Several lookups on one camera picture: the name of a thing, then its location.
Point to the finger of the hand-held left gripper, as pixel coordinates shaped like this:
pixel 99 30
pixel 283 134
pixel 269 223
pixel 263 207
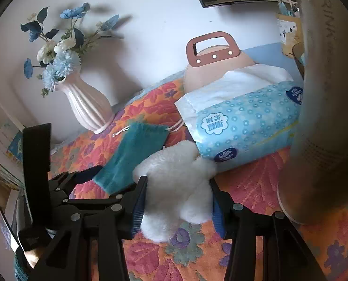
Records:
pixel 87 173
pixel 97 201

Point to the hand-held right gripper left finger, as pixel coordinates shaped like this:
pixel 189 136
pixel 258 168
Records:
pixel 138 210

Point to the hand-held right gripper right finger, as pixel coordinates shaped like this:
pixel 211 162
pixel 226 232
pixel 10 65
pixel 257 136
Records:
pixel 219 210

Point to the white plush toy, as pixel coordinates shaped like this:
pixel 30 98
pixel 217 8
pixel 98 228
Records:
pixel 176 187

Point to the person's left forearm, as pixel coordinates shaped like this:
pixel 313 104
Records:
pixel 20 269

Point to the person's left hand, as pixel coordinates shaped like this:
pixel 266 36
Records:
pixel 33 257

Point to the stack of books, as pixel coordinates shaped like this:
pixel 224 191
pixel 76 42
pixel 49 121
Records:
pixel 4 155

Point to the floral woven cloth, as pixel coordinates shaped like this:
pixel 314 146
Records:
pixel 250 187

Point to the grey container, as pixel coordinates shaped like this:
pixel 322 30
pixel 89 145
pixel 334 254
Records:
pixel 21 213

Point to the white ribbed vase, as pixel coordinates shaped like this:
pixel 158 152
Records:
pixel 86 105

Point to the blue white tissue pack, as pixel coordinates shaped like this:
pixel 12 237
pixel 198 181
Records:
pixel 244 123

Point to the artificial blue white flowers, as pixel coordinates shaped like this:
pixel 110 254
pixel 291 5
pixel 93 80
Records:
pixel 59 61

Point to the beige tumbler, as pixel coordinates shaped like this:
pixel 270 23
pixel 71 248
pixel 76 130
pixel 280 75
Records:
pixel 323 123

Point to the light blue sheet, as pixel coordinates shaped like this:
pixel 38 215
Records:
pixel 267 54

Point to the brown basket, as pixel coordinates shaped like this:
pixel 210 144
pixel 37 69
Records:
pixel 299 61

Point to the cardboard pen holder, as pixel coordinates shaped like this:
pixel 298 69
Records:
pixel 289 29

